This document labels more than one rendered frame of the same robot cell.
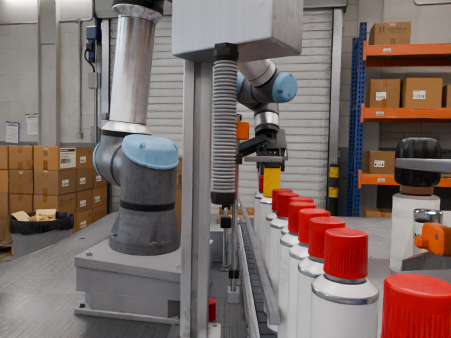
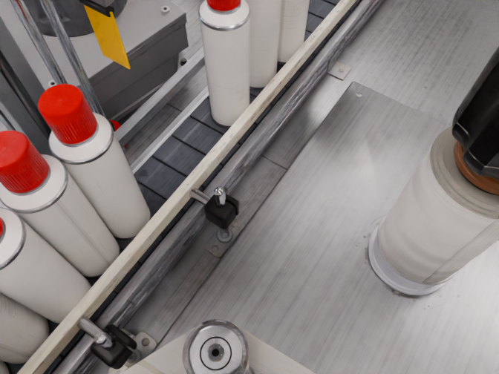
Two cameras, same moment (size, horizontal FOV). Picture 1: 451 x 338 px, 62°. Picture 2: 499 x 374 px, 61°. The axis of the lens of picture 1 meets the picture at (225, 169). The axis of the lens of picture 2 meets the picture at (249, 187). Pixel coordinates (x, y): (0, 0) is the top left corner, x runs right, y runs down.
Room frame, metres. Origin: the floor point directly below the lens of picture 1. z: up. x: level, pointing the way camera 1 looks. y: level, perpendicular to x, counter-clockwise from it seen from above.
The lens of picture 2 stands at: (0.51, -0.32, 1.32)
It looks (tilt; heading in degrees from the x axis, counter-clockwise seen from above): 60 degrees down; 34
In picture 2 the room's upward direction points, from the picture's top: straight up
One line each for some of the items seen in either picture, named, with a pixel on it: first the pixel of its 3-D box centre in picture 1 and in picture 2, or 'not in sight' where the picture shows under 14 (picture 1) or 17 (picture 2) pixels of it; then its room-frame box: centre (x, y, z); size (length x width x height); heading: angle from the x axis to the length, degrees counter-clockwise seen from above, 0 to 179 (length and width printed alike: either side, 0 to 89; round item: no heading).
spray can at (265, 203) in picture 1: (271, 227); (226, 54); (0.80, -0.10, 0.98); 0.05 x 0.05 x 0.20
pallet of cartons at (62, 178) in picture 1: (52, 194); not in sight; (4.42, 2.03, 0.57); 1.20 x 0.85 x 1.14; 171
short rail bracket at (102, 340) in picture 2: not in sight; (106, 338); (0.50, -0.17, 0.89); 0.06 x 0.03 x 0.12; 90
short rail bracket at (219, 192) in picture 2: not in sight; (223, 214); (0.67, -0.18, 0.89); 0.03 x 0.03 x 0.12; 0
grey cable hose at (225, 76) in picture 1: (224, 125); not in sight; (0.51, 0.00, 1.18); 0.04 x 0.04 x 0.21
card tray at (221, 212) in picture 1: (247, 216); not in sight; (1.67, -0.10, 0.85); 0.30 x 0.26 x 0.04; 0
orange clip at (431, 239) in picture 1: (432, 239); not in sight; (0.29, -0.16, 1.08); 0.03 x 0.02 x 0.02; 0
